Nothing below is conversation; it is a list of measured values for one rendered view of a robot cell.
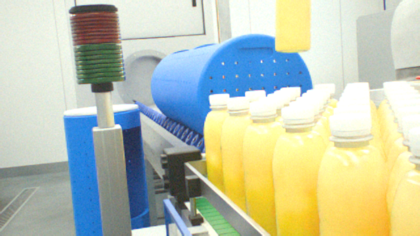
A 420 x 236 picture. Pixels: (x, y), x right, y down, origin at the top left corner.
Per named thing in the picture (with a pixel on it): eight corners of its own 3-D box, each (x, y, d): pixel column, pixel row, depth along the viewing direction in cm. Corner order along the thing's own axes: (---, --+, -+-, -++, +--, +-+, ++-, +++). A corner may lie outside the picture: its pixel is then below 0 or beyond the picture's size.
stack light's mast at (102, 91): (128, 122, 74) (116, 8, 72) (132, 126, 68) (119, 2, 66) (82, 126, 73) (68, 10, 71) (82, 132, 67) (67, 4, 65)
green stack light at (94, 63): (124, 80, 74) (120, 45, 73) (127, 80, 67) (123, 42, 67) (77, 84, 72) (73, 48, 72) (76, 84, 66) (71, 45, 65)
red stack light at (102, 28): (120, 44, 73) (117, 16, 73) (123, 42, 67) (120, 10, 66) (73, 47, 72) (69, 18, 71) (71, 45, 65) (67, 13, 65)
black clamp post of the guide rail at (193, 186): (200, 218, 93) (196, 174, 92) (203, 223, 90) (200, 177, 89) (188, 219, 92) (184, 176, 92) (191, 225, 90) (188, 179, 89)
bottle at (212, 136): (252, 200, 102) (245, 101, 100) (222, 208, 98) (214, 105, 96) (231, 194, 108) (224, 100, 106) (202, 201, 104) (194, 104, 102)
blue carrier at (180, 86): (222, 119, 209) (219, 48, 207) (316, 151, 125) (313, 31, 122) (152, 124, 203) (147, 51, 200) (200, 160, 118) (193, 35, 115)
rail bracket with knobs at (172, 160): (206, 189, 114) (202, 143, 113) (214, 197, 107) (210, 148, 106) (161, 196, 111) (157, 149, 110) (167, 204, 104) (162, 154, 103)
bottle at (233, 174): (262, 210, 95) (254, 103, 92) (272, 222, 87) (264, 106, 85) (223, 215, 94) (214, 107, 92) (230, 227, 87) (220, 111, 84)
